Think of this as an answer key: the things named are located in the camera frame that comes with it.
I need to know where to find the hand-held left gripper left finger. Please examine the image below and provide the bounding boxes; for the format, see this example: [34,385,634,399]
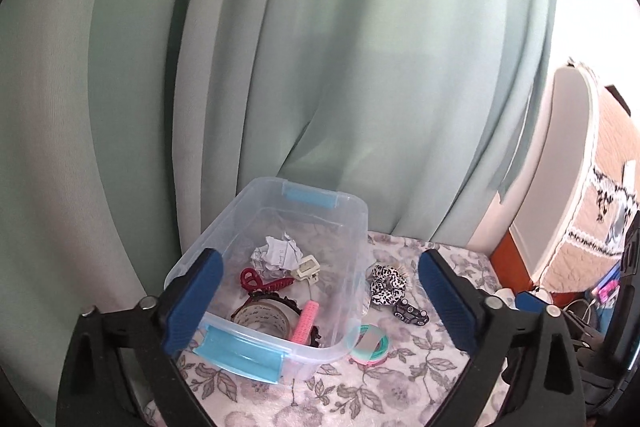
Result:
[55,248,224,427]

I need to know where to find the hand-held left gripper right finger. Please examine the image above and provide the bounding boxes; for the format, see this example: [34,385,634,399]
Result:
[418,248,587,427]

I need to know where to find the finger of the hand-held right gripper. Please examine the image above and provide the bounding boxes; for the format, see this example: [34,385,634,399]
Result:
[514,291,550,314]

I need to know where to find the black toy car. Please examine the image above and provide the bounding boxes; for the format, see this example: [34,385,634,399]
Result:
[392,298,430,327]

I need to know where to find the red hair claw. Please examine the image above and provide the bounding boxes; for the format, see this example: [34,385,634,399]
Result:
[240,267,297,294]

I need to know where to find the black white spotted scrunchie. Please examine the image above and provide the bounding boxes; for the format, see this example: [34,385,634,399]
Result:
[369,263,408,308]

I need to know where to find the brown tape roll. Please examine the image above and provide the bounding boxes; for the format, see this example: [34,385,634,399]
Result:
[231,296,303,343]

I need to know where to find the clear plastic container blue latches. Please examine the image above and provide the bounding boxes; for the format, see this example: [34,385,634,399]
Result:
[164,177,370,388]

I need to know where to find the black scalloped headband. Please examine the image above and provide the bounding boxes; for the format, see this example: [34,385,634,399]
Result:
[244,288,323,348]

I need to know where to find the pastel hair ties bundle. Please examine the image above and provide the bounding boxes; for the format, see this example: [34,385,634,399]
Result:
[349,324,391,367]

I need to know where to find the white paper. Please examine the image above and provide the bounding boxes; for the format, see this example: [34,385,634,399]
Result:
[251,231,305,280]

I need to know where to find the pink hair clip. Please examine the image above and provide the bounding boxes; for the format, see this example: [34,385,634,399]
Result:
[292,300,321,347]

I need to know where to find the white hair claw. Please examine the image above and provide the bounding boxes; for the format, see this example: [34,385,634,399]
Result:
[291,255,322,283]

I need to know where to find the pink patterned packet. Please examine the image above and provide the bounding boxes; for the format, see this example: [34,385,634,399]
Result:
[592,267,623,308]

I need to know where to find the white headboard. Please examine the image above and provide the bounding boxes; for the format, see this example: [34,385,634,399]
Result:
[510,64,601,288]

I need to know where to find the pale green curtain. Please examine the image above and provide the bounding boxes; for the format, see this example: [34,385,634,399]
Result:
[0,0,558,413]

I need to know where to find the brown wooden frame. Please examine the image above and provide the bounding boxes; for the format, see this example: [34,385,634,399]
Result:
[490,229,538,295]

